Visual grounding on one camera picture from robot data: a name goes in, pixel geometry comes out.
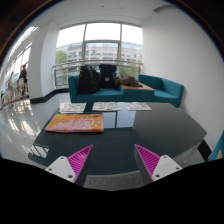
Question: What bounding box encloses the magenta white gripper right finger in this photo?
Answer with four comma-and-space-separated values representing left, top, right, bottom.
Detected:
134, 144, 182, 185

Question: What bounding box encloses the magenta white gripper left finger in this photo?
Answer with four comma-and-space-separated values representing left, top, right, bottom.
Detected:
46, 145, 93, 186

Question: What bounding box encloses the orange pink folded towel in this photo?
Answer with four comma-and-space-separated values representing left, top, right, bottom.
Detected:
45, 114, 104, 133

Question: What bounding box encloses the left patterned paper sheet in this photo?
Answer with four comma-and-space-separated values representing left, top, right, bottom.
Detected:
59, 103, 86, 113

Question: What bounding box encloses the patterned paper sheet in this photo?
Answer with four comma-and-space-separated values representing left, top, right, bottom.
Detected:
92, 102, 120, 111
126, 102, 151, 111
59, 103, 86, 113

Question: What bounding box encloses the right patterned paper sheet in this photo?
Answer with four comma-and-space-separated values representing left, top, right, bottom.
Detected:
126, 102, 151, 111

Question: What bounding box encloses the middle patterned paper sheet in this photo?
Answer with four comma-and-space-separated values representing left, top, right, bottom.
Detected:
92, 102, 120, 111

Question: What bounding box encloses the teal chair edge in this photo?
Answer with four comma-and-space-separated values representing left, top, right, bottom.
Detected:
209, 131, 224, 161

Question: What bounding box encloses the teal sofa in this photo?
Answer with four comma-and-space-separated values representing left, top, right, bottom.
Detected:
68, 74, 184, 107

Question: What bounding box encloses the wooden sofa side table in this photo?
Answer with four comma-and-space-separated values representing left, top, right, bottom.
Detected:
121, 83, 155, 91

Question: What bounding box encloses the brown bag on sofa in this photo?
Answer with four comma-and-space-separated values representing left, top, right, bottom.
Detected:
115, 75, 141, 87

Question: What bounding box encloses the black backpack left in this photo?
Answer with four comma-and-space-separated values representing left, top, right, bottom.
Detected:
79, 65, 100, 94

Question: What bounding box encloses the black backpack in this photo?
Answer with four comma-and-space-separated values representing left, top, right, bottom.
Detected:
79, 65, 100, 94
99, 64, 117, 88

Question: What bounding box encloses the person standing far left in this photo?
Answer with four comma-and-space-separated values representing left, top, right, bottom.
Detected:
19, 64, 27, 96

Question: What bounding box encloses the black backpack right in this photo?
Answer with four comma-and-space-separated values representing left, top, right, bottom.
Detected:
99, 64, 117, 88

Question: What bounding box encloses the large window frame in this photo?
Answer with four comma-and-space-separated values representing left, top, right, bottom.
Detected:
53, 22, 143, 89

